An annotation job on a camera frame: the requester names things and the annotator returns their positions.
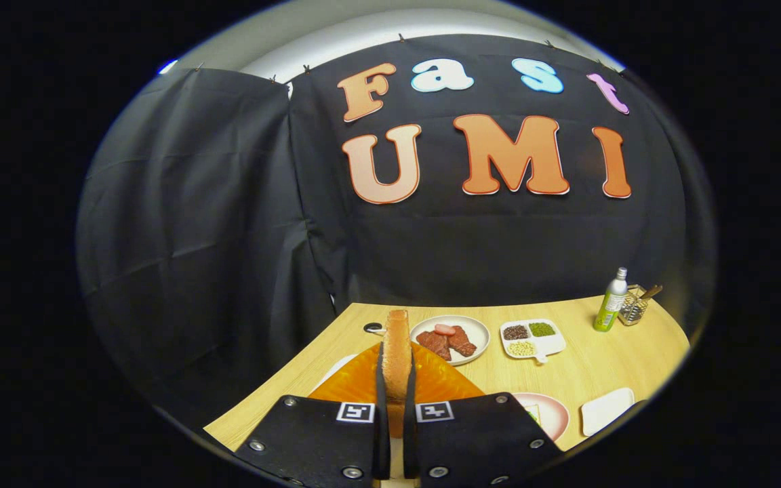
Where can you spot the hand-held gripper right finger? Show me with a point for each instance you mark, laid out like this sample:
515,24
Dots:
478,440

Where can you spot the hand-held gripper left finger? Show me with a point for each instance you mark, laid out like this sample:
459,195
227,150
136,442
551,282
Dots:
323,440

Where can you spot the toasted bread slice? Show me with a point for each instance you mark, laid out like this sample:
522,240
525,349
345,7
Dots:
397,352

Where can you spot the white toaster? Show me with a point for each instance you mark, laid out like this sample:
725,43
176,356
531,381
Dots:
336,371

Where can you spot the pink round plate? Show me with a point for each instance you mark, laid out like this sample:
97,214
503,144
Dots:
556,417

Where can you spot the brown meat piece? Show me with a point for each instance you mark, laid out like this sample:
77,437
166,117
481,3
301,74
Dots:
463,341
434,346

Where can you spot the grey round plate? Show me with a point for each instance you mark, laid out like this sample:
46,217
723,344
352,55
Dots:
478,335

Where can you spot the red sausage slice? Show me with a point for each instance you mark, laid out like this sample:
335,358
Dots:
445,329

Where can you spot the white divided bean tray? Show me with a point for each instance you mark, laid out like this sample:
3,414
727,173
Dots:
553,344

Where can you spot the white square plate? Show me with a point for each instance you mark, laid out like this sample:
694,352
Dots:
607,410

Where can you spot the silver green drink bottle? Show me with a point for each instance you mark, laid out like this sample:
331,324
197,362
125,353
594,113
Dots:
610,301

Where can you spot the black backdrop cloth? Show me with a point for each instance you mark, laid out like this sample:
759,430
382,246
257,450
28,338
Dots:
228,237

